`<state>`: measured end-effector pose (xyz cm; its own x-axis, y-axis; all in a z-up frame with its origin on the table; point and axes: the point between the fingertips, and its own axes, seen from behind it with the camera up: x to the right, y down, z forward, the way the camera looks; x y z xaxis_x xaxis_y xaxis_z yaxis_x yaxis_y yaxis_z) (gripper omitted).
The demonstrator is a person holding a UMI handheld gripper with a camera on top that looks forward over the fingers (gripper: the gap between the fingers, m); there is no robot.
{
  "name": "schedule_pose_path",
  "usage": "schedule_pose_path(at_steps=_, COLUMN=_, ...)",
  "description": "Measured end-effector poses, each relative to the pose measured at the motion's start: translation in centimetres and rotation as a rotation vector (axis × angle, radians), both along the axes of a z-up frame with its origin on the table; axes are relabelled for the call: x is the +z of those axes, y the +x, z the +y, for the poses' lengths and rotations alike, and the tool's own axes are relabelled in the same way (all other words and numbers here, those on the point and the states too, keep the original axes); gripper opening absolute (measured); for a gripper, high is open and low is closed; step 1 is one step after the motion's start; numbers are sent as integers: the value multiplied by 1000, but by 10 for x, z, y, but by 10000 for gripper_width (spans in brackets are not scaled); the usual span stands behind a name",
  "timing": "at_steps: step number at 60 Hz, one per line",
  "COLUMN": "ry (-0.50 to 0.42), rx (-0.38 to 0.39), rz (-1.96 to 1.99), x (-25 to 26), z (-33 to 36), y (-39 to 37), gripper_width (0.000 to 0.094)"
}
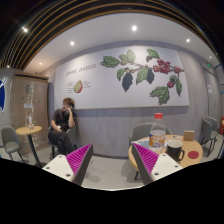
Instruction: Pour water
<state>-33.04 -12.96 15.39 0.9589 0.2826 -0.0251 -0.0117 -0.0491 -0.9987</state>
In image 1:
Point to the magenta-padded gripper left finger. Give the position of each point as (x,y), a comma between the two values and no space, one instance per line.
(60,165)

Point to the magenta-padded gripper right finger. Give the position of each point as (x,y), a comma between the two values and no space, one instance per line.
(163,165)

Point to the clear red-capped drink bottle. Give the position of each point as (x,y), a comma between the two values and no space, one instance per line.
(157,135)

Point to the black mug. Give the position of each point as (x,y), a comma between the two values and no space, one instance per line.
(174,150)

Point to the white printed paper sheet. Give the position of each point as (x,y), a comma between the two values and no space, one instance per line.
(144,143)

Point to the flat round red coaster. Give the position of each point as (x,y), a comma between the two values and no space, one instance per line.
(193,154)

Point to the small wooden block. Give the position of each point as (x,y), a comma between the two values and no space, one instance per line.
(188,135)

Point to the person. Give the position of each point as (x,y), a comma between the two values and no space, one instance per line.
(61,123)

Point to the small round wooden side table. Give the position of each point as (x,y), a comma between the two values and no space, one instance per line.
(28,130)

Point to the small clear bottle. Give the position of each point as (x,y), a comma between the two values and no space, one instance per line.
(31,121)

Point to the grey-green chair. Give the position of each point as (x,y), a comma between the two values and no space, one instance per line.
(10,138)

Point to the red bin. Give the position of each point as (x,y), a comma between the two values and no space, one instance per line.
(222,126)

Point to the white paper door notice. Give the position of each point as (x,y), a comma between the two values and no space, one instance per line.
(209,89)

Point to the green exit sign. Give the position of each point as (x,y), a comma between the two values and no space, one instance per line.
(208,65)

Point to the recessed ceiling lights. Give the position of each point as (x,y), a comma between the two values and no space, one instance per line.
(134,28)

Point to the coffee plant wall mural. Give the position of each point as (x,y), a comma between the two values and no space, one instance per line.
(100,86)

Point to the blue wall decoration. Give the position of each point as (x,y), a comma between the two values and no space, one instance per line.
(2,95)

